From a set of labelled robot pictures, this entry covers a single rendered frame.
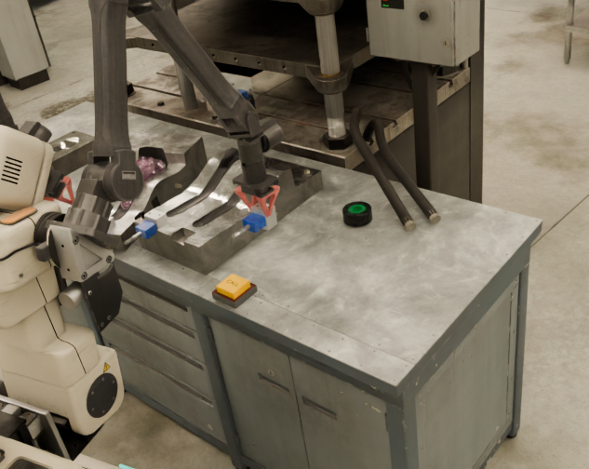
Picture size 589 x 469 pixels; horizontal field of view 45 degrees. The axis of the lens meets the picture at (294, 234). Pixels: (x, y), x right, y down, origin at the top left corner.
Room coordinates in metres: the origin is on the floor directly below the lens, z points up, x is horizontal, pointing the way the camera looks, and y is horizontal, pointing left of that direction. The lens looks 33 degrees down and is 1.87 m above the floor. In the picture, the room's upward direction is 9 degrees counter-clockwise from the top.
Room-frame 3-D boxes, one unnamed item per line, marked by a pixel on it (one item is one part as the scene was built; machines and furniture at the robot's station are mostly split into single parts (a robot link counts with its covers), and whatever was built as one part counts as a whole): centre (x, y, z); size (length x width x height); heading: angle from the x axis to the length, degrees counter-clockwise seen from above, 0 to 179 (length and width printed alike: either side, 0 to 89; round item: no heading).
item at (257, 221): (1.52, 0.10, 0.93); 0.13 x 0.05 x 0.05; 135
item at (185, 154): (1.98, 0.47, 0.86); 0.50 x 0.26 x 0.11; 153
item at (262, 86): (2.75, -0.01, 0.87); 0.50 x 0.27 x 0.17; 136
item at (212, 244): (1.79, 0.16, 0.87); 0.50 x 0.26 x 0.14; 136
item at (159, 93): (2.84, -0.03, 0.76); 1.30 x 0.84 x 0.07; 46
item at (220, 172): (1.79, 0.18, 0.92); 0.35 x 0.16 x 0.09; 136
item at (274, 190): (1.54, 0.06, 0.99); 0.07 x 0.07 x 0.09; 45
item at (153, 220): (1.64, 0.39, 0.89); 0.13 x 0.05 x 0.05; 136
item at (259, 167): (1.55, 0.07, 1.06); 0.10 x 0.07 x 0.07; 45
